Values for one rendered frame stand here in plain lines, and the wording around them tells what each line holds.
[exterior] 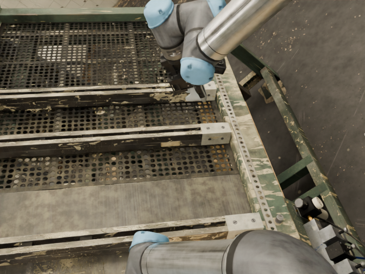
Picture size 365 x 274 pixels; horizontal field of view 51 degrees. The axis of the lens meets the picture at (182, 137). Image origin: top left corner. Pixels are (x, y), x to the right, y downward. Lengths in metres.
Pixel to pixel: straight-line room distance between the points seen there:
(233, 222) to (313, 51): 1.83
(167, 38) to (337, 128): 1.71
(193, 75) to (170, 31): 0.16
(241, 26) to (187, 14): 0.22
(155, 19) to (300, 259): 0.66
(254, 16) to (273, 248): 0.42
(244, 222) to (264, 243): 0.88
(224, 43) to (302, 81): 2.08
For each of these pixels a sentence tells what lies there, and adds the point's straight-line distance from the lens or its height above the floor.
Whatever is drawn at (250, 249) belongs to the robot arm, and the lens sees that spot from 0.48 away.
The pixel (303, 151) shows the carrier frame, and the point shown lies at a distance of 2.33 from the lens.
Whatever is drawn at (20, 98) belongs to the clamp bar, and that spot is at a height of 1.61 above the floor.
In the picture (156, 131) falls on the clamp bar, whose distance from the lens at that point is 1.59.
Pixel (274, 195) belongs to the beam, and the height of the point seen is 0.85.
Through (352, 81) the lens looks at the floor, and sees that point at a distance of 2.62.
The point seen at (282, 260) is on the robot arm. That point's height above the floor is 1.63.
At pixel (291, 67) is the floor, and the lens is 2.96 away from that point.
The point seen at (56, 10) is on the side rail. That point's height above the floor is 1.52.
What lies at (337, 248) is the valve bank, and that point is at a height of 0.76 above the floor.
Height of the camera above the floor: 1.99
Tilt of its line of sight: 35 degrees down
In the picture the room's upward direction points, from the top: 62 degrees counter-clockwise
